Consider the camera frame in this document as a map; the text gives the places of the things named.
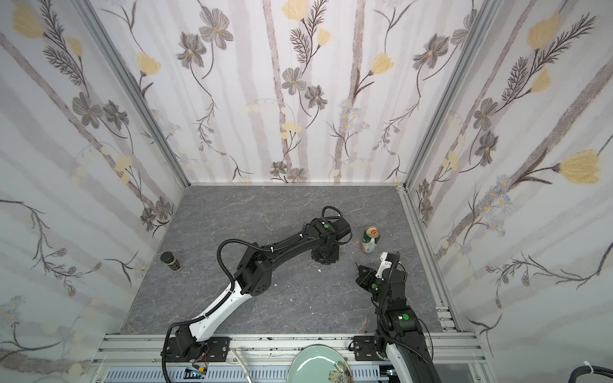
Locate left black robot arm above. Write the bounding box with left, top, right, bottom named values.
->
left=161, top=205, right=352, bottom=382

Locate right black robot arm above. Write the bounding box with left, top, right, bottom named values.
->
left=356, top=252, right=441, bottom=382

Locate light green plate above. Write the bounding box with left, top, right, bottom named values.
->
left=286, top=345, right=354, bottom=383

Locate small dark jar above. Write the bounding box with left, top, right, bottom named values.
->
left=160, top=252, right=182, bottom=271

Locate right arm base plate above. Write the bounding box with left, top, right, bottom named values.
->
left=348, top=335, right=383, bottom=362

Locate aluminium frame rail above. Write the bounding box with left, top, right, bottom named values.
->
left=85, top=333, right=495, bottom=382

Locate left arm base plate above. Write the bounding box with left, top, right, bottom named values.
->
left=161, top=337, right=231, bottom=363

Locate white vented cable duct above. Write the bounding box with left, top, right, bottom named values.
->
left=97, top=365, right=389, bottom=382

